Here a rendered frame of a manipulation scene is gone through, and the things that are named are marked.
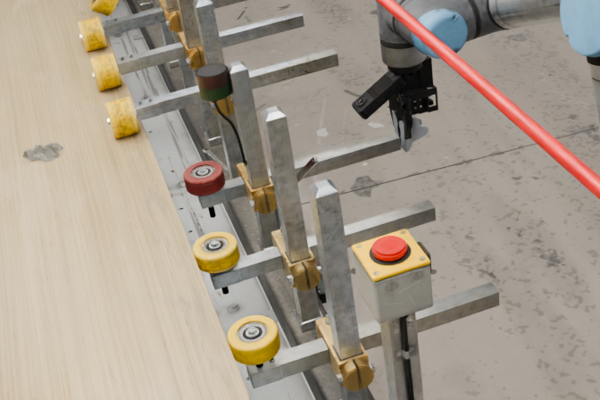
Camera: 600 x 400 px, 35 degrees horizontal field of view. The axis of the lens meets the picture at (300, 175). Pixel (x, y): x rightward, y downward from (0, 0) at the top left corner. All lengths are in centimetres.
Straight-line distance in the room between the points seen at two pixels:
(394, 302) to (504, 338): 168
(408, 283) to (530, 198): 222
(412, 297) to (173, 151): 155
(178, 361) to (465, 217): 186
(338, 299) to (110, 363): 37
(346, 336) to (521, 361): 127
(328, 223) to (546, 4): 54
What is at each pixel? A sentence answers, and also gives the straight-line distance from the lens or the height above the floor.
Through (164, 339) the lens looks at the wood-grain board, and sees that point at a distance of 155.
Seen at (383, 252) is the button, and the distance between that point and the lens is 109.
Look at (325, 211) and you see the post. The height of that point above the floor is 113.
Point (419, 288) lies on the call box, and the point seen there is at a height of 119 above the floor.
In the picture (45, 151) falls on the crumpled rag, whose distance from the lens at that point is 211.
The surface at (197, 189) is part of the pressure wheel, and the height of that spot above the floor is 89.
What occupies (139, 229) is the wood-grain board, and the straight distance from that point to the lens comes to 180.
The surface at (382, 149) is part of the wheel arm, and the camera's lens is 200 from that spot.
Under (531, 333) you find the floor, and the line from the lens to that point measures 279.
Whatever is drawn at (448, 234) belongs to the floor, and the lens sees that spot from 315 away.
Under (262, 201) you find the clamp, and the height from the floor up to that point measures 85.
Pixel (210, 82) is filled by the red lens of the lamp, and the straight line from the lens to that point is 175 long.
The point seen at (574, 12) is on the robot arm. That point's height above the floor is 136.
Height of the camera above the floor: 190
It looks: 33 degrees down
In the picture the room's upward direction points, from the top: 9 degrees counter-clockwise
